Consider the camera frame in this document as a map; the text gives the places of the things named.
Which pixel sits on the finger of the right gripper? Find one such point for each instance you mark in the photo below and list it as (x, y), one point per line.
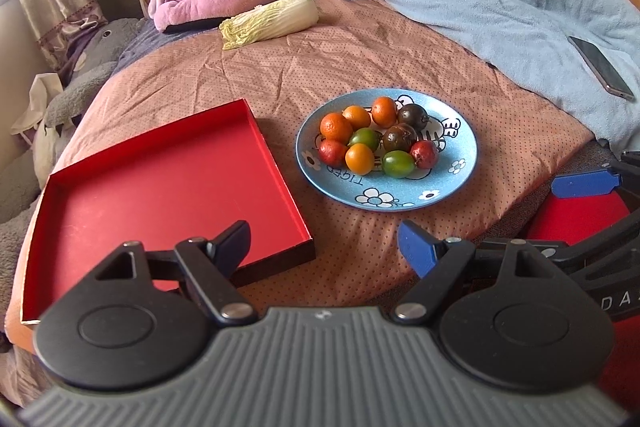
(520, 246)
(623, 173)

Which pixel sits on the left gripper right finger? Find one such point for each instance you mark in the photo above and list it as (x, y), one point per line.
(442, 265)

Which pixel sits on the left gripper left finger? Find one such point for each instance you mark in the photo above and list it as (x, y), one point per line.
(203, 267)

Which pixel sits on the green tomato front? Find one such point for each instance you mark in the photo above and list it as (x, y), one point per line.
(398, 164)

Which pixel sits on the green tomato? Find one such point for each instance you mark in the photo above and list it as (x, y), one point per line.
(366, 136)
(398, 164)

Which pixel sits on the dark red plum fruit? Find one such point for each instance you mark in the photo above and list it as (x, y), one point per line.
(425, 154)

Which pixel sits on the large dark brown tomato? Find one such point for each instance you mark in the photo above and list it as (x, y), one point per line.
(399, 137)

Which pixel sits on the small red fruit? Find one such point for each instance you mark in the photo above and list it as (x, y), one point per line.
(332, 153)

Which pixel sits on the orange tangerine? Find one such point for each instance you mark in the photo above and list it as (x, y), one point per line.
(383, 112)
(335, 127)

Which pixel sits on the red shallow tray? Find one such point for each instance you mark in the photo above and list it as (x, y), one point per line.
(193, 177)

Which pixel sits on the smartphone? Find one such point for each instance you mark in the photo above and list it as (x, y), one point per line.
(610, 80)

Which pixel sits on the blue cartoon plate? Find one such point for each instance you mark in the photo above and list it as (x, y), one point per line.
(395, 182)

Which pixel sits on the green tomato back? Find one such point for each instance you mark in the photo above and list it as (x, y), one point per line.
(366, 136)

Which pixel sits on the dark purple tomato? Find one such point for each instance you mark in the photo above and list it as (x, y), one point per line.
(414, 115)

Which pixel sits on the small orange tomato back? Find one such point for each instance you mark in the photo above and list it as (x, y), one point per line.
(357, 116)

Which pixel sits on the white tote bag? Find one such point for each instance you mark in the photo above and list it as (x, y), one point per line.
(45, 87)

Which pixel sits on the grey plush totoro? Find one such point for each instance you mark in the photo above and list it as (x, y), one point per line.
(90, 61)

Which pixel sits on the napa cabbage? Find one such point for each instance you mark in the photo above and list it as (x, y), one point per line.
(269, 21)

